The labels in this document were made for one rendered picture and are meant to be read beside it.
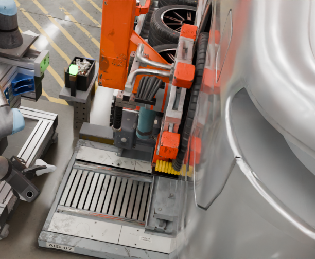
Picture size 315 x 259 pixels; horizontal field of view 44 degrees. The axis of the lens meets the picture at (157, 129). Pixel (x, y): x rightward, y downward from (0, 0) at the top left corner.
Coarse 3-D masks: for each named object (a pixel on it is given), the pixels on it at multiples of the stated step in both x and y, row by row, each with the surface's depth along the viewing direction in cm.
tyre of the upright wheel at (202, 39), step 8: (200, 40) 165; (200, 48) 159; (192, 56) 194; (200, 56) 156; (200, 64) 154; (200, 72) 152; (200, 80) 151; (192, 88) 154; (192, 96) 152; (192, 104) 151; (192, 112) 151; (184, 128) 157; (184, 136) 156; (184, 144) 157; (184, 152) 159; (176, 160) 168; (176, 168) 173
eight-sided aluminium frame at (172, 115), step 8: (184, 40) 172; (192, 40) 173; (184, 48) 174; (176, 64) 157; (184, 88) 157; (184, 96) 156; (168, 104) 156; (168, 112) 156; (176, 112) 156; (168, 120) 157; (176, 120) 157; (168, 128) 205; (176, 128) 160; (160, 136) 197
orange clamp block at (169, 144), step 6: (168, 132) 160; (162, 138) 157; (168, 138) 157; (174, 138) 158; (162, 144) 154; (168, 144) 155; (174, 144) 155; (162, 150) 156; (168, 150) 156; (174, 150) 155; (162, 156) 158; (168, 156) 158; (174, 156) 157
